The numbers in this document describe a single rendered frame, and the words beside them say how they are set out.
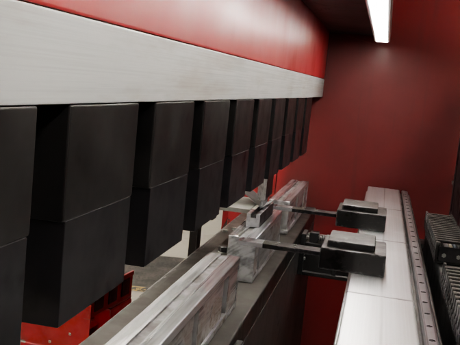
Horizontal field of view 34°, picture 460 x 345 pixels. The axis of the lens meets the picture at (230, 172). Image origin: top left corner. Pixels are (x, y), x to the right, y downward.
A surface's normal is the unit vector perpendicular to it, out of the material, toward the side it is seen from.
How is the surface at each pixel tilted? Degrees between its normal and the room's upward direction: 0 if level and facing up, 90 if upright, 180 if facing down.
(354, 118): 90
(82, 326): 90
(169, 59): 90
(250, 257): 90
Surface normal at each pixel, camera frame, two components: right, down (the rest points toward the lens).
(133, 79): 0.97, 0.12
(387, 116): -0.21, 0.10
